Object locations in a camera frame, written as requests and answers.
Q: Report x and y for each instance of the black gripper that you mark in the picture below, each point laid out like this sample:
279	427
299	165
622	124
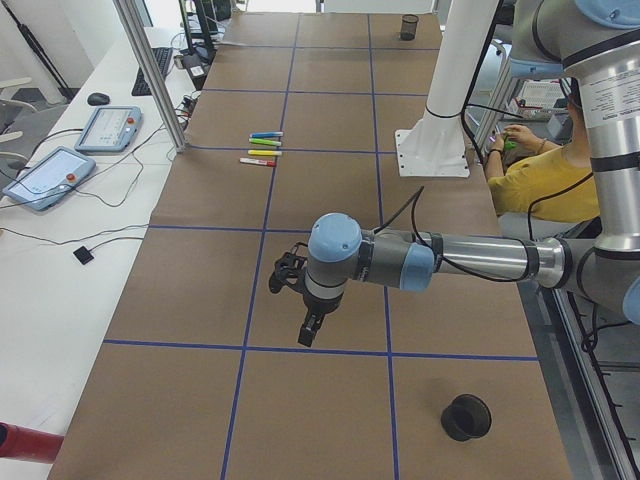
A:
321	305

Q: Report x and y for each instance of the red marker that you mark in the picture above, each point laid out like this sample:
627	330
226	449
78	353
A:
258	162

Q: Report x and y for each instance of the blue marker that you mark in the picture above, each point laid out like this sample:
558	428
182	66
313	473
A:
267	135

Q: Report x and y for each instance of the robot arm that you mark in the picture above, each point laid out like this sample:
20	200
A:
594	42

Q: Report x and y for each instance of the near black mesh cup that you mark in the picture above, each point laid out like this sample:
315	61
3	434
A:
467	417

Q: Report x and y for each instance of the black mesh cup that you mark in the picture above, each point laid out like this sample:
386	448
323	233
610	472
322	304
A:
467	417
409	23

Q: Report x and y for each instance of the yellow marker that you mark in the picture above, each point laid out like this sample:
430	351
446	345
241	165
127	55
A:
265	152

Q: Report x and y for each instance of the green marker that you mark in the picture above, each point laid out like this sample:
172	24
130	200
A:
266	142

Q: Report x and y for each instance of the small black sensor box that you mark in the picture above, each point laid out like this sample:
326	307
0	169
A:
83	255

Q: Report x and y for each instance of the far teach pendant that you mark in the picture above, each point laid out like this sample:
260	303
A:
110	129

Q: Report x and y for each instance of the teach pendant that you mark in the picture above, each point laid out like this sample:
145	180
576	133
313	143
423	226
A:
110	129
47	182

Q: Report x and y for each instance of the person in yellow shirt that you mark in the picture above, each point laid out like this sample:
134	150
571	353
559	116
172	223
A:
556	182

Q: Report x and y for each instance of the near teach pendant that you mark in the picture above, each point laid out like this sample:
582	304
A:
47	182

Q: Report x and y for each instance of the red fire extinguisher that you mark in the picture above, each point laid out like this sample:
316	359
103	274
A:
25	444

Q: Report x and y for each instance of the black computer mouse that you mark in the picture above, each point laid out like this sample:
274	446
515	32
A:
98	99

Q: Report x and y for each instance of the far black mesh cup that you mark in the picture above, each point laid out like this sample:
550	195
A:
409	23

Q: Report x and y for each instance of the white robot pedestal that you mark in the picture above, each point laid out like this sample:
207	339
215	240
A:
435	146

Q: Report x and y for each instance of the aluminium frame post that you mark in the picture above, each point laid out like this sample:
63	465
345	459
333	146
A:
135	32

